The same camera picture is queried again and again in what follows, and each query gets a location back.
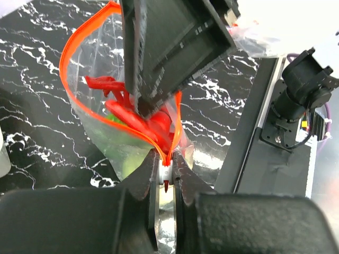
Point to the round green cabbage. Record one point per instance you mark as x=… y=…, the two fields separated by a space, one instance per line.
x=131 y=164

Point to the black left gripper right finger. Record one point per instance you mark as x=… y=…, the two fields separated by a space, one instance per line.
x=209 y=222

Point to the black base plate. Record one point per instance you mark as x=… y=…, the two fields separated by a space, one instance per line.
x=253 y=166

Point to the white plastic basket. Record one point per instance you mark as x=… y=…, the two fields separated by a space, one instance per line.
x=5 y=164

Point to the pile of clear bags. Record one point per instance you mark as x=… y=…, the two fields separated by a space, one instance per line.
x=276 y=28

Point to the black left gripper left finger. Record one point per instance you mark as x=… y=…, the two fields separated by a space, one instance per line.
x=119 y=219

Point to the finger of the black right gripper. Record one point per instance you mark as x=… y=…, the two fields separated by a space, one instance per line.
x=168 y=44

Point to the clear zip bag orange zipper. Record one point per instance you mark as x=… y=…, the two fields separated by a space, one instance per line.
x=92 y=73

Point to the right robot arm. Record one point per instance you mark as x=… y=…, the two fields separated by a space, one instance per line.
x=306 y=79

